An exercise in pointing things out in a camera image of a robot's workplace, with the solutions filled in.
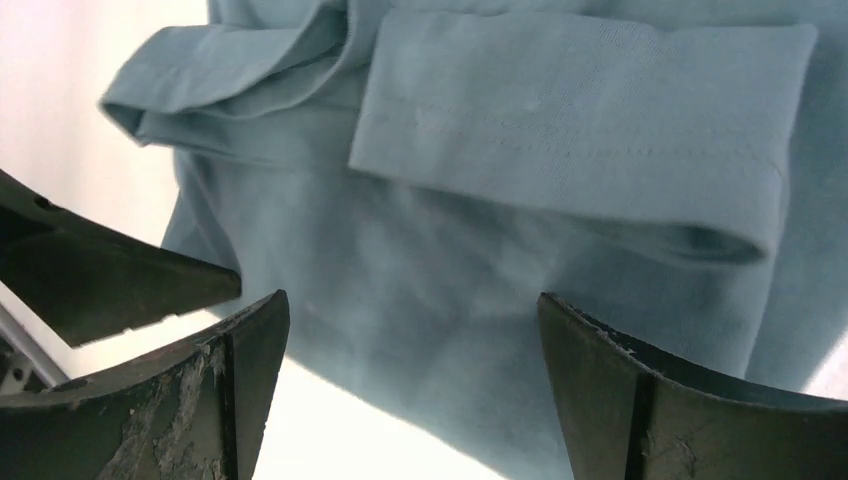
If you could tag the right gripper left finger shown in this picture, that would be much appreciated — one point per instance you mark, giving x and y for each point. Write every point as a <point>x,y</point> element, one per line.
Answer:
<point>194,409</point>

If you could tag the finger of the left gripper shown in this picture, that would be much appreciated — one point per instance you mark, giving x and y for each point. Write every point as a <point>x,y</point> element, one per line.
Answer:
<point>86,281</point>

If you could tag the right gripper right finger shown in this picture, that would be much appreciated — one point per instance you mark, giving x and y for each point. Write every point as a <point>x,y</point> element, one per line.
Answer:
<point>628,410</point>

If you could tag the blue-grey t-shirt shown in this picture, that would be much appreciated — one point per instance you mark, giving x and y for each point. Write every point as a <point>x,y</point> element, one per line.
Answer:
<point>414,174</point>

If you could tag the left side aluminium rail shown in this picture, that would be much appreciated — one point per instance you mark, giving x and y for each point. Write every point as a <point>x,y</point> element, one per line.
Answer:
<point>24,359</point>

